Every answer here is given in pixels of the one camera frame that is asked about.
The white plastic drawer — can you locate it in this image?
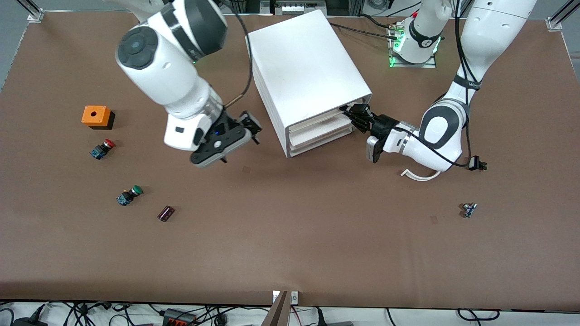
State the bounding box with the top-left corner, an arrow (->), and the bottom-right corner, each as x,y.
287,105 -> 356,137
289,128 -> 355,158
289,121 -> 358,148

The white drawer cabinet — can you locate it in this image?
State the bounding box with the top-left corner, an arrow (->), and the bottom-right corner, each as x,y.
245,9 -> 373,158

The green push button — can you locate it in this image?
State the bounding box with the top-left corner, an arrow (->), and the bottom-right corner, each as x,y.
117,185 -> 144,206

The red push button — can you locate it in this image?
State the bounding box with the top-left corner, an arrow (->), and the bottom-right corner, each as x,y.
90,139 -> 117,160

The white curved plastic clip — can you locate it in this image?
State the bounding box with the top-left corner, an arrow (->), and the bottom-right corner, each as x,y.
401,168 -> 443,182

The grey device with connectors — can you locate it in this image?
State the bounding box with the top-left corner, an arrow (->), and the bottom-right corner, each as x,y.
261,0 -> 328,16

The orange box with hole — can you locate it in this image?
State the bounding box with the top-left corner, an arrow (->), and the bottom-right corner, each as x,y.
82,105 -> 116,130

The black power strip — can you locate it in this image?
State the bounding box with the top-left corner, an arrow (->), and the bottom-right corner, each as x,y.
162,308 -> 198,326

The black cable on table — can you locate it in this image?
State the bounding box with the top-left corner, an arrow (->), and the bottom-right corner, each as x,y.
330,22 -> 400,39

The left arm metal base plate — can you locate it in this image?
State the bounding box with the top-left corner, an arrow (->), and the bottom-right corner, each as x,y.
388,23 -> 438,69

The brown wooden post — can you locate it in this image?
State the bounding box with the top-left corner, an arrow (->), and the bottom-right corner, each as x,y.
262,291 -> 290,326

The black looped cable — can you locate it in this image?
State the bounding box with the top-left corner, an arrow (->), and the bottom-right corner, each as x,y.
457,309 -> 500,322

